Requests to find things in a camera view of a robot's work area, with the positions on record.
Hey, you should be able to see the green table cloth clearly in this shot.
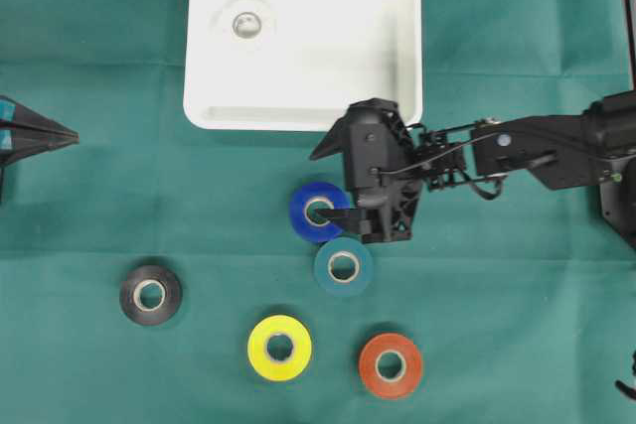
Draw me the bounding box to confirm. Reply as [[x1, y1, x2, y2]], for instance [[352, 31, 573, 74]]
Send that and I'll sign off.
[[1, 0, 635, 423]]

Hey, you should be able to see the green tape roll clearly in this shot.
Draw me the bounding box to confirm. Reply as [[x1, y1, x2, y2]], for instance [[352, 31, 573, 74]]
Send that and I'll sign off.
[[313, 237, 375, 297]]

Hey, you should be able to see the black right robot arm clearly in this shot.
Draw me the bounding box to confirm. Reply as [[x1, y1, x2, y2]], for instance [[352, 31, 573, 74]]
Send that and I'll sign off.
[[310, 90, 635, 245]]

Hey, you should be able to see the blue tape roll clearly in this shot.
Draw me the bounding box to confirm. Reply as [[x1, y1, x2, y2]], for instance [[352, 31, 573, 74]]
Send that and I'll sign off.
[[289, 182, 350, 243]]

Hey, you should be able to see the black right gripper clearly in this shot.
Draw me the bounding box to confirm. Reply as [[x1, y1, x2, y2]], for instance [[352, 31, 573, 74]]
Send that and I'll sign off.
[[309, 98, 422, 241]]

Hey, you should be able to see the black tape roll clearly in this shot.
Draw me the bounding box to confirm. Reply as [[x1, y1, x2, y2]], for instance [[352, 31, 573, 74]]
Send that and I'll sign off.
[[119, 265, 183, 326]]

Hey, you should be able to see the black clip object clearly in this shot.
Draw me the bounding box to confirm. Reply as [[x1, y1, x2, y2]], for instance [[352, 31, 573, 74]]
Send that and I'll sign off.
[[614, 349, 636, 400]]

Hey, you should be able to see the white tape roll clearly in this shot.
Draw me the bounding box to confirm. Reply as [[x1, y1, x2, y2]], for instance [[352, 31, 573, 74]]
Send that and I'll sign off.
[[210, 0, 277, 52]]

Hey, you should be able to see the yellow tape roll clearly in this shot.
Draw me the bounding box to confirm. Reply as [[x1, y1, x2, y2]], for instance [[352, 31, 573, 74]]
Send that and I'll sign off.
[[246, 315, 313, 382]]

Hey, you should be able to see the red tape roll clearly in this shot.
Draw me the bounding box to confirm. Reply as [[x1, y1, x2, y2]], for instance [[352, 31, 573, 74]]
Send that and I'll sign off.
[[358, 333, 424, 400]]

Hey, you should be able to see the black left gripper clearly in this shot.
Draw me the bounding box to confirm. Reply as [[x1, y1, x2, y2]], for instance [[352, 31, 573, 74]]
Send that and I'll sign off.
[[0, 95, 80, 204]]

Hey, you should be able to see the white plastic case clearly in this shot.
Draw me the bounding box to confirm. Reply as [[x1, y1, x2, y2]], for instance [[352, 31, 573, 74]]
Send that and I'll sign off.
[[183, 0, 423, 131]]

